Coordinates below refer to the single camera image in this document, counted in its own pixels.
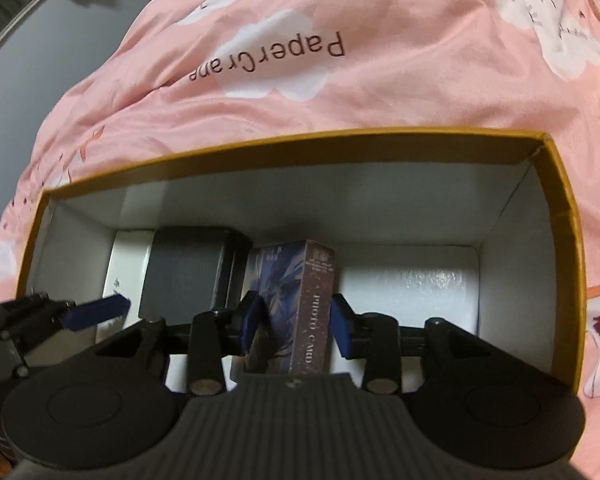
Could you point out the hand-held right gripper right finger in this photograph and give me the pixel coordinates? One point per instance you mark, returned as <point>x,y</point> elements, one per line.
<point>342,327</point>

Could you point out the yellow cardboard box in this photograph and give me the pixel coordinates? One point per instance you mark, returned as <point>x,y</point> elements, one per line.
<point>330,200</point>

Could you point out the white curved rail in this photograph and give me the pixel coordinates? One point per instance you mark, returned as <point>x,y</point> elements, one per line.
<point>15,27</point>

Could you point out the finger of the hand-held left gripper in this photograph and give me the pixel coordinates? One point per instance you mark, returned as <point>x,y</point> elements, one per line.
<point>97,312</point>

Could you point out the purple photo card box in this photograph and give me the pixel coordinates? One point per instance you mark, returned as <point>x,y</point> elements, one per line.
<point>300,290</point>

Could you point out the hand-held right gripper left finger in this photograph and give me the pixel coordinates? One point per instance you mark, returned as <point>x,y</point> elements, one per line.
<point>252,322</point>

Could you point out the black tin box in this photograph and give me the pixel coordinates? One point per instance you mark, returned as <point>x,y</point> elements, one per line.
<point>190,270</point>

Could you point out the white box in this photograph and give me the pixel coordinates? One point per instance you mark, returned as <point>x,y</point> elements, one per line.
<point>125,265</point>

